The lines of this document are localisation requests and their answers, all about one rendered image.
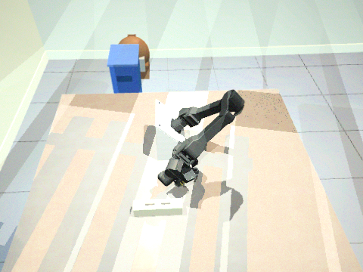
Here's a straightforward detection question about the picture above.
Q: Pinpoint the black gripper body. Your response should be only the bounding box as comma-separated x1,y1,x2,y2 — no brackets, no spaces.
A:
157,155,198,187

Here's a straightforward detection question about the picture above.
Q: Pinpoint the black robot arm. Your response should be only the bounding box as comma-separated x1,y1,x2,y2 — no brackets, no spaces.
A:
165,90,245,183

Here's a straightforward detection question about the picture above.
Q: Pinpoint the black two-prong charger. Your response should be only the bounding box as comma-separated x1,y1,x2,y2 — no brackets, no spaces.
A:
173,175,185,186

